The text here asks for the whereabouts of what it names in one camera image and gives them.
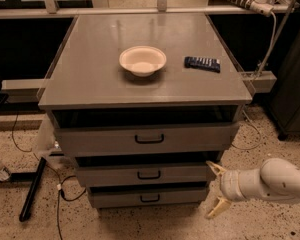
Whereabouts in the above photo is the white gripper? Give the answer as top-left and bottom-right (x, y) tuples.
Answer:
(206, 161), (246, 219)

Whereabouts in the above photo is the grey bottom drawer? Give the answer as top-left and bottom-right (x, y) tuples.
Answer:
(88, 187), (208, 209)

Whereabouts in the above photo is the grey drawer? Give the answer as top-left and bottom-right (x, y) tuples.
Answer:
(76, 162), (215, 187)
(55, 123), (239, 157)
(88, 187), (208, 209)

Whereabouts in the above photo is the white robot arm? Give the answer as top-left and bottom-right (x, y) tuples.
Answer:
(207, 158), (300, 219)

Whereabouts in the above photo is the grey top drawer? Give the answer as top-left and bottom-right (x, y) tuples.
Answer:
(55, 123), (239, 157)

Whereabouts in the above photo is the grey drawer cabinet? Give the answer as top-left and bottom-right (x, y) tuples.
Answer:
(39, 13), (252, 194)

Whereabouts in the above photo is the grey middle drawer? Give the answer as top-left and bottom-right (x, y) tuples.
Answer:
(76, 162), (215, 187)

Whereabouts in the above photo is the dark cabinet at right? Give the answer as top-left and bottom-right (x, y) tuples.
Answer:
(265, 0), (300, 142)

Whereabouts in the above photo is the dark blue snack packet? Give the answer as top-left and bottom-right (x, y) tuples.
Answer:
(184, 56), (221, 73)

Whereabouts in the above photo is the white emergency stop button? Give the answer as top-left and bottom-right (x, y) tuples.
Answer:
(219, 0), (275, 18)

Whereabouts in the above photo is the black bar on floor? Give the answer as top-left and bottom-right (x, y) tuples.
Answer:
(19, 157), (46, 222)

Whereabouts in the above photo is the white cable right side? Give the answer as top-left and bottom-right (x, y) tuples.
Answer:
(230, 10), (278, 151)

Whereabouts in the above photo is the black floor cable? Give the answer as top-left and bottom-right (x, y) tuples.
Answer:
(10, 112), (87, 240)

